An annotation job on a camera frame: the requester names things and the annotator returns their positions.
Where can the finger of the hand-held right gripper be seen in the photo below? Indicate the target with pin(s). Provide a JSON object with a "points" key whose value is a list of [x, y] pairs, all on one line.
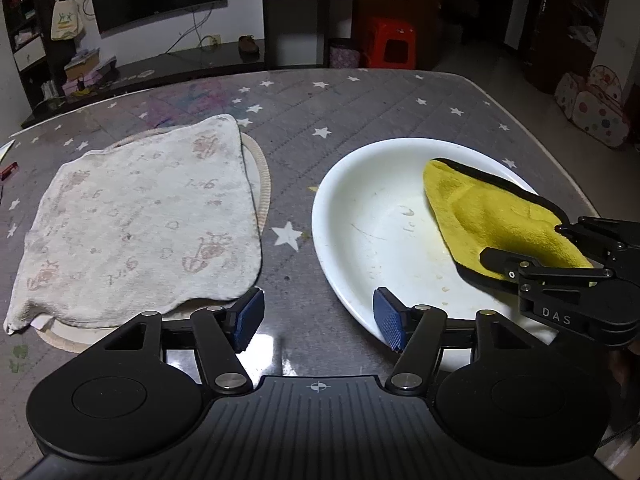
{"points": [[505, 260], [605, 235]]}

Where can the round beige striped mat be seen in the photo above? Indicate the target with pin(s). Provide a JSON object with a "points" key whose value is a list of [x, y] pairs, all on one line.
{"points": [[262, 185]]}

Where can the stack of boxes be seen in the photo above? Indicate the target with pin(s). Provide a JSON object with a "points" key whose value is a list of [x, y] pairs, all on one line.
{"points": [[87, 72]]}

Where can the dark television stand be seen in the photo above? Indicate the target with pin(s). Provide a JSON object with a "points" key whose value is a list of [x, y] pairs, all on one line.
{"points": [[165, 67]]}

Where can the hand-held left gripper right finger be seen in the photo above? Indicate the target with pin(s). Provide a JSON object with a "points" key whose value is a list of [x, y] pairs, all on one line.
{"points": [[390, 317]]}

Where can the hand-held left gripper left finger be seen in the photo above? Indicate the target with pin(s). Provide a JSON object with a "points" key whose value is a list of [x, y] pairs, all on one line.
{"points": [[248, 320]]}

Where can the purple patterned bin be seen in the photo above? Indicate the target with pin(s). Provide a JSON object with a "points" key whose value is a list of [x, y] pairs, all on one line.
{"points": [[344, 55]]}

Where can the dark display cabinet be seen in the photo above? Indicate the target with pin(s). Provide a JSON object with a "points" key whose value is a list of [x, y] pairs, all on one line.
{"points": [[310, 25]]}

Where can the yellow cleaning cloth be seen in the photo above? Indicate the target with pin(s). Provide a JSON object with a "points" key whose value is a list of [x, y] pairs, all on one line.
{"points": [[490, 215]]}

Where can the wall power socket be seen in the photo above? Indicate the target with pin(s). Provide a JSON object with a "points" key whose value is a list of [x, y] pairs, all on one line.
{"points": [[214, 40]]}

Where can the white patterned towel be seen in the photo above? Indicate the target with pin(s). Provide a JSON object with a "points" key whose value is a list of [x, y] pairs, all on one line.
{"points": [[140, 220]]}

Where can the polka dot play tent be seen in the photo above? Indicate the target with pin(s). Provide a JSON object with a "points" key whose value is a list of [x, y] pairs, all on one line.
{"points": [[597, 105]]}

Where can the white paper sheet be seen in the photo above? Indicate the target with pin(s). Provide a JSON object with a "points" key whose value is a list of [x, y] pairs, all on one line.
{"points": [[6, 148]]}

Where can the red plastic stool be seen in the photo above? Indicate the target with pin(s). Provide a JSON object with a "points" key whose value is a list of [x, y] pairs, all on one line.
{"points": [[389, 42]]}

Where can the cream tote bag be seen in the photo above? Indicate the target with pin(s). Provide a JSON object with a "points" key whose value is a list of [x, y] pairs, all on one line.
{"points": [[65, 20]]}

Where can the dark open shelf unit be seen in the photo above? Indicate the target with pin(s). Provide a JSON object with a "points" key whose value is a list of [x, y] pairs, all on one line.
{"points": [[27, 20]]}

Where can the white bowl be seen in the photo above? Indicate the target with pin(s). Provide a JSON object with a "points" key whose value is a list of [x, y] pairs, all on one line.
{"points": [[380, 220]]}

